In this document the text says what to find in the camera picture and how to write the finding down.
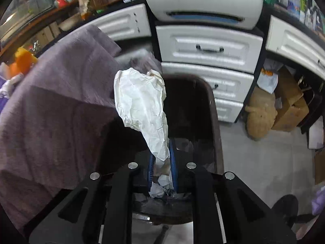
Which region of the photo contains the white printer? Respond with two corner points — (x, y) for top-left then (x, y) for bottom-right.
(144, 0), (265, 30)

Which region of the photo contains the white bag orange print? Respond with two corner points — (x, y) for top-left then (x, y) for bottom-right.
(257, 67), (280, 94)

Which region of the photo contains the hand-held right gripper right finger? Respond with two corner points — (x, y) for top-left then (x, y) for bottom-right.
(169, 138), (297, 244)

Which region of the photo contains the small white drawer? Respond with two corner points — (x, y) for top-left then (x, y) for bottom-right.
(213, 97), (245, 123)

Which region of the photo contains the dark plastic trash bin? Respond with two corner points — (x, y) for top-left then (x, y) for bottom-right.
(132, 74), (224, 226)

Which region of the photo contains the cream bowl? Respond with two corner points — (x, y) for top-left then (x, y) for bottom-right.
(58, 13), (82, 31)

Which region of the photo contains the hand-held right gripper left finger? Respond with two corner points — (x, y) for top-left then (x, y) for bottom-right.
(29, 155), (156, 244)

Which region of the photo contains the purple cloth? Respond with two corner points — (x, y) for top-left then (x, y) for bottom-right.
(311, 185), (325, 216)

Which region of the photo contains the brown cardboard box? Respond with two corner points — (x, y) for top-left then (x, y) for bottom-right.
(271, 67), (310, 133)

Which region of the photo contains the black round stool base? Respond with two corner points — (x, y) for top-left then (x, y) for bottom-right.
(272, 194), (318, 229)

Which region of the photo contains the wide white drawer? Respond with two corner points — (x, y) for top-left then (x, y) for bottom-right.
(95, 3), (152, 41)

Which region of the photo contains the purple striped tablecloth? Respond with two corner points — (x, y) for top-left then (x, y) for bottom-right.
(0, 25), (163, 231)

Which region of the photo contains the white paper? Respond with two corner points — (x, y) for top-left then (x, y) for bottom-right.
(114, 67), (176, 199)

